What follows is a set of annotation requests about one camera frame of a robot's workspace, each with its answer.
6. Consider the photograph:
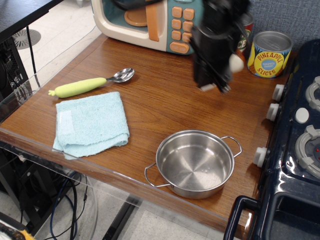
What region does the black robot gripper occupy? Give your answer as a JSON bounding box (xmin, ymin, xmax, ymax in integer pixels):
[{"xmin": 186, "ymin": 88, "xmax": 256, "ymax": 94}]
[{"xmin": 190, "ymin": 0, "xmax": 250, "ymax": 94}]

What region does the white toy mushroom brown cap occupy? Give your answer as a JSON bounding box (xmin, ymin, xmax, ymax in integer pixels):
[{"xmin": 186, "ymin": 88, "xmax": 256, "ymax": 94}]
[{"xmin": 199, "ymin": 51, "xmax": 247, "ymax": 92}]

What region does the tomato sauce toy can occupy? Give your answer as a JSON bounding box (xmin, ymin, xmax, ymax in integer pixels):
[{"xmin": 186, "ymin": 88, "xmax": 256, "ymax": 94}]
[{"xmin": 237, "ymin": 12, "xmax": 254, "ymax": 54}]

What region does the pineapple slices toy can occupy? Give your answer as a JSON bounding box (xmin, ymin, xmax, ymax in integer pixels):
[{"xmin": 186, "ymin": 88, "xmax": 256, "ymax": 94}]
[{"xmin": 247, "ymin": 31, "xmax": 293, "ymax": 79}]

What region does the white stove knob upper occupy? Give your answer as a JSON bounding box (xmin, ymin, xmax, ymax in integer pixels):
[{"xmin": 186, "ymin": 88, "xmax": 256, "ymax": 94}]
[{"xmin": 272, "ymin": 84, "xmax": 285, "ymax": 102}]

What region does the white stove knob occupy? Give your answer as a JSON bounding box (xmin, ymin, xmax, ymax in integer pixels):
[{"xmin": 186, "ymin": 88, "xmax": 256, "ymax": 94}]
[
  {"xmin": 272, "ymin": 84, "xmax": 285, "ymax": 102},
  {"xmin": 253, "ymin": 147, "xmax": 267, "ymax": 168},
  {"xmin": 266, "ymin": 103, "xmax": 280, "ymax": 122}
]

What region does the white stove knob middle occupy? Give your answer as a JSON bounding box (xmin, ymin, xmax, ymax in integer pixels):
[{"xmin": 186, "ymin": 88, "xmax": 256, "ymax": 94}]
[{"xmin": 266, "ymin": 103, "xmax": 280, "ymax": 122}]

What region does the teal cream toy microwave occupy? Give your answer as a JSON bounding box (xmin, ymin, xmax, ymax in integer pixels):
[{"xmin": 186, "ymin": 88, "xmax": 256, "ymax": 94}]
[{"xmin": 91, "ymin": 0, "xmax": 205, "ymax": 55}]

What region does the stainless steel pot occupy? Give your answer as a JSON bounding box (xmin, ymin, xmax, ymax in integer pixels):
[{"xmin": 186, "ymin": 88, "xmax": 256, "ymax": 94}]
[{"xmin": 154, "ymin": 129, "xmax": 243, "ymax": 200}]

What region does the white stove knob lower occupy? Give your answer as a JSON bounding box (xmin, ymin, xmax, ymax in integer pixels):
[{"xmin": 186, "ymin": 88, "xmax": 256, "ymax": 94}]
[{"xmin": 253, "ymin": 147, "xmax": 267, "ymax": 168}]

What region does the light blue folded cloth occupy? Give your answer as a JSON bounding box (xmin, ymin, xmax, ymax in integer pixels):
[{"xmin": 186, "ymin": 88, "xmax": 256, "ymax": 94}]
[{"xmin": 53, "ymin": 91, "xmax": 130, "ymax": 160}]

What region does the dark blue toy stove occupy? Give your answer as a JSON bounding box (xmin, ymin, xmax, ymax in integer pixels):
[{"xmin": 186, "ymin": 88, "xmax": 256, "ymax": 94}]
[{"xmin": 224, "ymin": 39, "xmax": 320, "ymax": 240}]

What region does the black computer case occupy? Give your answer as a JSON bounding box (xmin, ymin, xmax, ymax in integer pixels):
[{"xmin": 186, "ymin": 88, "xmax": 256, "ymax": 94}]
[{"xmin": 0, "ymin": 37, "xmax": 28, "ymax": 101}]

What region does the black desk at left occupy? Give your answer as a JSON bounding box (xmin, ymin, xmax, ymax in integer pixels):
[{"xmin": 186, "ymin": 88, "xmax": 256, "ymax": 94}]
[{"xmin": 0, "ymin": 0, "xmax": 62, "ymax": 43}]

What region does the yellow fuzzy object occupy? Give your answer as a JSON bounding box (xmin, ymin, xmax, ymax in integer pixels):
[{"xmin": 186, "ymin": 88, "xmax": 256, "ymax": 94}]
[{"xmin": 0, "ymin": 220, "xmax": 35, "ymax": 240}]

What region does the spoon with green handle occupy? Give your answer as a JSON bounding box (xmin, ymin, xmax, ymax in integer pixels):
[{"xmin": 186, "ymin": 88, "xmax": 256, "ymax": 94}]
[{"xmin": 48, "ymin": 68, "xmax": 135, "ymax": 98}]

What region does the black cable under table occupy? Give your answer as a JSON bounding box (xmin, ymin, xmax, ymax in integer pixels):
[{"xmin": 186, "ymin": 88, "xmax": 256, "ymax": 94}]
[{"xmin": 42, "ymin": 174, "xmax": 89, "ymax": 240}]

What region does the blue cable under table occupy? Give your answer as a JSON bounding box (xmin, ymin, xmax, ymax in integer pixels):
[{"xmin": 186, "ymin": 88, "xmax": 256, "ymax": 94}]
[{"xmin": 49, "ymin": 177, "xmax": 78, "ymax": 240}]

